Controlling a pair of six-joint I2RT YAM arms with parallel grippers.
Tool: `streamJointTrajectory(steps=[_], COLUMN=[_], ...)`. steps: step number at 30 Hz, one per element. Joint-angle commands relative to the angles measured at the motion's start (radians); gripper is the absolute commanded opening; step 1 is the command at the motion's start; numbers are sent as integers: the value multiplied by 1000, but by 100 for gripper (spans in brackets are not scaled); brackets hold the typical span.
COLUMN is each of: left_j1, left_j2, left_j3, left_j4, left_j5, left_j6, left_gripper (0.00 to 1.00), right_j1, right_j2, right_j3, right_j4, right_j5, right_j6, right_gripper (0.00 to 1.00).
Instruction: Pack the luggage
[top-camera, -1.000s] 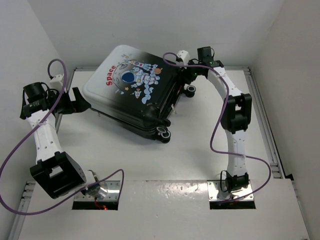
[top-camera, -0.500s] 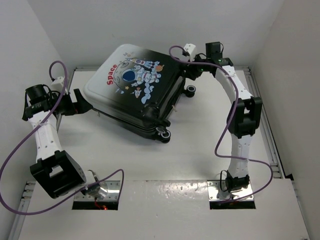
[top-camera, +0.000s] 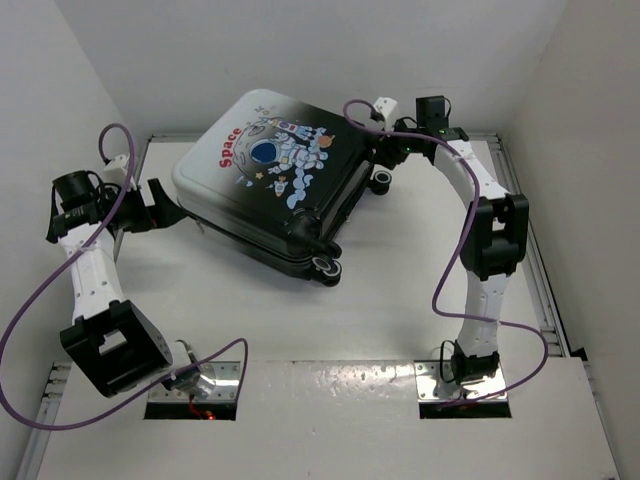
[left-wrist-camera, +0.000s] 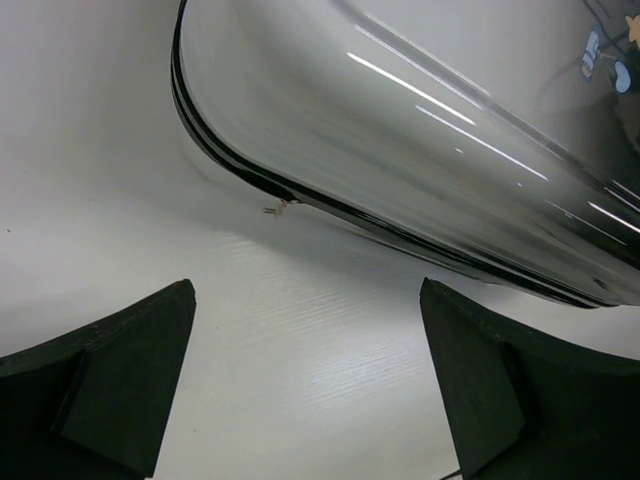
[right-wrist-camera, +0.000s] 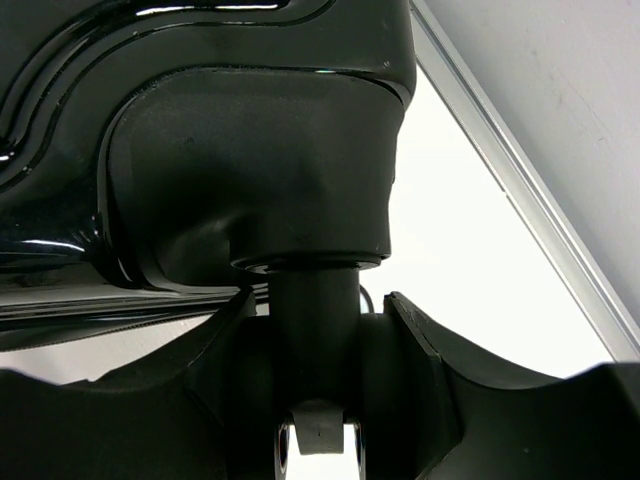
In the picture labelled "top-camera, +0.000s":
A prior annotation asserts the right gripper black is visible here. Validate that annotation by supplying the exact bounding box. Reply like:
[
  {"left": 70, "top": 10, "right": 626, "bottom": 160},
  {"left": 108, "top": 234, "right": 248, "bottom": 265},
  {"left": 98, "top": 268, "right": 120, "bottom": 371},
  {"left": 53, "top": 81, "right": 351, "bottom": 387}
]
[{"left": 375, "top": 112, "right": 427, "bottom": 169}]

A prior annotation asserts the grey lined suitcase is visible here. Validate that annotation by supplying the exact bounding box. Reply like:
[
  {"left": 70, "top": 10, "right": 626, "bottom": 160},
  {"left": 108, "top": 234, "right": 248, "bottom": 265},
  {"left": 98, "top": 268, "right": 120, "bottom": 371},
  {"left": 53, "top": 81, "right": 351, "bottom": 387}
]
[{"left": 172, "top": 89, "right": 392, "bottom": 286}]

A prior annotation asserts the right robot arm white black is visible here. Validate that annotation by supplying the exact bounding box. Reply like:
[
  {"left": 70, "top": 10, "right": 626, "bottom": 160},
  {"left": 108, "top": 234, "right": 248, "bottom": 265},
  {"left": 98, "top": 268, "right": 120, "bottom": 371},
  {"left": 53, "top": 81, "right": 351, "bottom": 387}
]
[{"left": 371, "top": 96, "right": 529, "bottom": 386}]

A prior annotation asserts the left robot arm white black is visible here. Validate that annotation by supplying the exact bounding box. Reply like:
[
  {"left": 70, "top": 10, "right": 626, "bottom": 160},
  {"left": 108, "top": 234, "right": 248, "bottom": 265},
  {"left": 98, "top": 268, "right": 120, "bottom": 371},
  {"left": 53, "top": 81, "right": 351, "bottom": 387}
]
[{"left": 46, "top": 171, "right": 199, "bottom": 397}]

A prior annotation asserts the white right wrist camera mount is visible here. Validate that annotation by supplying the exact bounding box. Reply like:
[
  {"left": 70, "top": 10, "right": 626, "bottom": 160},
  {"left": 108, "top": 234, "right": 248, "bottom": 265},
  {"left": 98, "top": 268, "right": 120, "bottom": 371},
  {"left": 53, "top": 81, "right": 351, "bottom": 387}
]
[{"left": 370, "top": 97, "right": 400, "bottom": 131}]

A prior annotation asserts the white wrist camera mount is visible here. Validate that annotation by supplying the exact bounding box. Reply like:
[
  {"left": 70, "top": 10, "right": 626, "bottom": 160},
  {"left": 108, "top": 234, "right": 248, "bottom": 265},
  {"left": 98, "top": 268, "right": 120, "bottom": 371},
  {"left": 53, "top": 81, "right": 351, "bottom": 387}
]
[
  {"left": 370, "top": 97, "right": 400, "bottom": 131},
  {"left": 103, "top": 154, "right": 137, "bottom": 191}
]

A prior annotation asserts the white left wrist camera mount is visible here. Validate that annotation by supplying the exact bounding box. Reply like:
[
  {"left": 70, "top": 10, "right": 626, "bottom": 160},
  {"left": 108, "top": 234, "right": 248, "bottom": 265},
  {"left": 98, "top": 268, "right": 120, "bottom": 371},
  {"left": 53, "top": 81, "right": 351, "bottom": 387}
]
[{"left": 103, "top": 154, "right": 137, "bottom": 191}]

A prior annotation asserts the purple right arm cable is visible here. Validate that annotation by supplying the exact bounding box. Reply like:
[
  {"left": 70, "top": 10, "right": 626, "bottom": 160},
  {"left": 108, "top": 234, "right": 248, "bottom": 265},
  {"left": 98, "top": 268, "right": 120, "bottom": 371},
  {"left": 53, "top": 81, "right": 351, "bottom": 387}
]
[{"left": 343, "top": 99, "right": 549, "bottom": 407}]

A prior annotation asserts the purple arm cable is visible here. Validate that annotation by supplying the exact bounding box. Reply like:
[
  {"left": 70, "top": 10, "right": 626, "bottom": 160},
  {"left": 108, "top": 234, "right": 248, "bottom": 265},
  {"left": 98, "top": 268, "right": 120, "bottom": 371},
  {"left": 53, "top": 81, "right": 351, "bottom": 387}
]
[
  {"left": 343, "top": 99, "right": 549, "bottom": 407},
  {"left": 0, "top": 122, "right": 250, "bottom": 432}
]

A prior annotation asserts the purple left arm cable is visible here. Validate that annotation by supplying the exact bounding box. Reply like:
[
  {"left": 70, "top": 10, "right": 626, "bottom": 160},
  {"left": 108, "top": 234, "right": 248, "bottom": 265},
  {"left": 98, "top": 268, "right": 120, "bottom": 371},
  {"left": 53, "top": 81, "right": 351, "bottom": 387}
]
[{"left": 0, "top": 122, "right": 250, "bottom": 432}]

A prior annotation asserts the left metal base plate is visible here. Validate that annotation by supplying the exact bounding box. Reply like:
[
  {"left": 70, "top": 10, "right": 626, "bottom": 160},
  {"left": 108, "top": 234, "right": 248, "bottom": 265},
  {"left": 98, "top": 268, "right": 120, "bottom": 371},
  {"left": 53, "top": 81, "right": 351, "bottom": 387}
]
[{"left": 148, "top": 361, "right": 241, "bottom": 404}]

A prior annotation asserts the metal base plate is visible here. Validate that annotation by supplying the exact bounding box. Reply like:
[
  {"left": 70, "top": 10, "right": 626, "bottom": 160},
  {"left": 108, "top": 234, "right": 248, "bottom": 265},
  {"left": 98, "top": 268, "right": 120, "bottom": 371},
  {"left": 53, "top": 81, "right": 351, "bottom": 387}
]
[
  {"left": 414, "top": 360, "right": 508, "bottom": 404},
  {"left": 148, "top": 361, "right": 241, "bottom": 404}
]

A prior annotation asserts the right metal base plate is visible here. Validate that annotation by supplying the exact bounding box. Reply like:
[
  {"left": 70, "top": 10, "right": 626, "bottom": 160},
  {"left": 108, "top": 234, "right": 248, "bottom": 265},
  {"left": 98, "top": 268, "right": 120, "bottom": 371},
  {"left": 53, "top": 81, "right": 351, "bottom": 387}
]
[{"left": 414, "top": 360, "right": 508, "bottom": 404}]

